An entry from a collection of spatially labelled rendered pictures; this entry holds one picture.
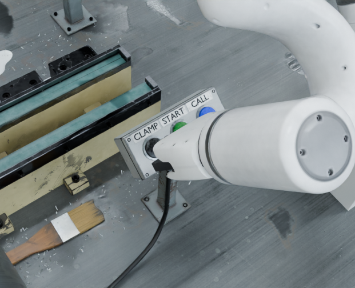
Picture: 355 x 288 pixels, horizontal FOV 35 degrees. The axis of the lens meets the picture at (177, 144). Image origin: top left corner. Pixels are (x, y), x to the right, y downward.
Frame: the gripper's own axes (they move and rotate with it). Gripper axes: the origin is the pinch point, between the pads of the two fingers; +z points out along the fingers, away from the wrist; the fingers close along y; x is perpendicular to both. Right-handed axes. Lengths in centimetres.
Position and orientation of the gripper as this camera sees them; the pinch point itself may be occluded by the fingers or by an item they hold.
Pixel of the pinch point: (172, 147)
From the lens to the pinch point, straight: 76.5
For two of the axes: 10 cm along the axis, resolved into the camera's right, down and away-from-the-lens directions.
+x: 4.4, 8.8, 1.9
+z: -4.2, 0.1, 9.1
